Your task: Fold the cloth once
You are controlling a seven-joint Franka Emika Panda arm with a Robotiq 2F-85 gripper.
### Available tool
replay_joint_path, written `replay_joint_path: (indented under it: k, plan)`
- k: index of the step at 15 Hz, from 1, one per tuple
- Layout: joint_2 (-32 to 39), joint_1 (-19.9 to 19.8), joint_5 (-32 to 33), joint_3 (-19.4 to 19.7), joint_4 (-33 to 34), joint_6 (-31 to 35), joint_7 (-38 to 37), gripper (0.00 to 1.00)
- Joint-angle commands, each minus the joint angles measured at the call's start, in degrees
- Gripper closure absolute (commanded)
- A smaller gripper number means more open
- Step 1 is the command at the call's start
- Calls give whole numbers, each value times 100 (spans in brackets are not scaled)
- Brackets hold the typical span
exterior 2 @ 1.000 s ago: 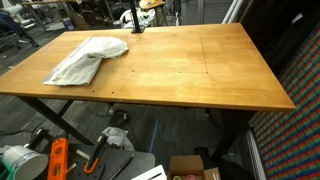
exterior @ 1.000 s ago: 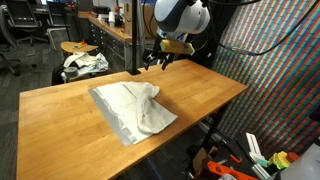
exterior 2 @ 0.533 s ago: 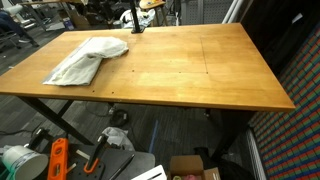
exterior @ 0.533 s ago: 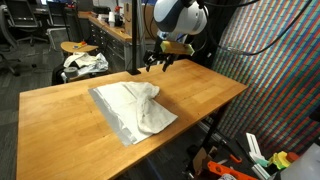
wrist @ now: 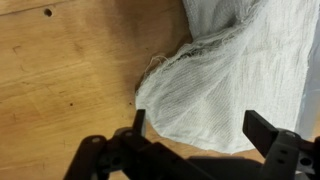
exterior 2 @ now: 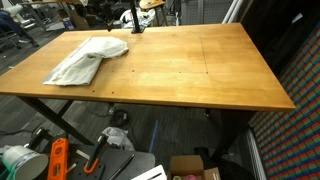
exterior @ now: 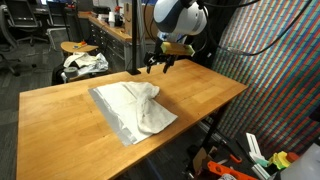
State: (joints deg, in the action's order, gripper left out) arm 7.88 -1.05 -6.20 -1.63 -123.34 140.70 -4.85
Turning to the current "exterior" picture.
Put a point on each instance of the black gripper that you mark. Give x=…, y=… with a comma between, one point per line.
x=161, y=56

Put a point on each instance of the white cloth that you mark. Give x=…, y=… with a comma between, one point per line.
x=133, y=106

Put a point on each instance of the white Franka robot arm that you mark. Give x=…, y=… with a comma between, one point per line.
x=180, y=16

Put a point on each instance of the large cardboard box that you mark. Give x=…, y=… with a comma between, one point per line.
x=146, y=20

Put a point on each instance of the wooden top workbench cabinet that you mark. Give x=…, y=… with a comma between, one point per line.
x=113, y=43

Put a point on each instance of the red capped bottle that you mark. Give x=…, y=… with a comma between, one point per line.
x=118, y=16

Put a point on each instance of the black hanging fabric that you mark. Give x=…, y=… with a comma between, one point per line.
x=216, y=33

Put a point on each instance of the stack of white cups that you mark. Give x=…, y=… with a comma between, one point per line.
x=111, y=19

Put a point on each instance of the grey tape strip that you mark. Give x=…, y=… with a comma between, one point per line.
x=110, y=116

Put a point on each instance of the colourful toys on stool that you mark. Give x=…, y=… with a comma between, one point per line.
x=80, y=44

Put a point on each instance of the round wooden stool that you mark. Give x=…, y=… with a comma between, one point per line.
x=78, y=48

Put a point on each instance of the grey tape roll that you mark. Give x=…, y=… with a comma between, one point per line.
x=70, y=71

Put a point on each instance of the open cardboard box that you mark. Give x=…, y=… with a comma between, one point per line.
x=200, y=158

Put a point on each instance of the white slotted metal plate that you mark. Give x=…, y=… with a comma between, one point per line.
x=253, y=146

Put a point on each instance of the yellow green plastic item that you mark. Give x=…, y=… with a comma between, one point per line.
x=280, y=160

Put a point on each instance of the red round cap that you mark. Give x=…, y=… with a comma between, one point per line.
x=293, y=156

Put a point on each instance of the translucent white container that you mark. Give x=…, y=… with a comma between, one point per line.
x=301, y=166

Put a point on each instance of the brass wrist camera box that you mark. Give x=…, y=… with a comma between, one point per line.
x=176, y=49

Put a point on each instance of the black camera pole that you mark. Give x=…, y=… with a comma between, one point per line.
x=134, y=33

